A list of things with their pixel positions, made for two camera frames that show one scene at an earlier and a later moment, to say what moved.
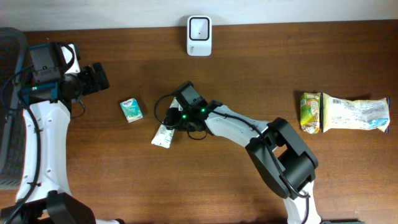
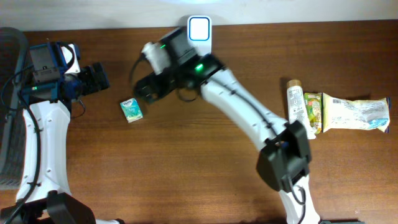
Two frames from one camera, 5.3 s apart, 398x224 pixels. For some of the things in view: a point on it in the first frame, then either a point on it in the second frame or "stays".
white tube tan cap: (163, 137) -> (297, 109)
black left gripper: (94, 85) stays
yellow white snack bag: (339, 113) stays
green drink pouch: (310, 112) stays
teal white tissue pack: (132, 110) stays
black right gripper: (171, 119) -> (148, 81)
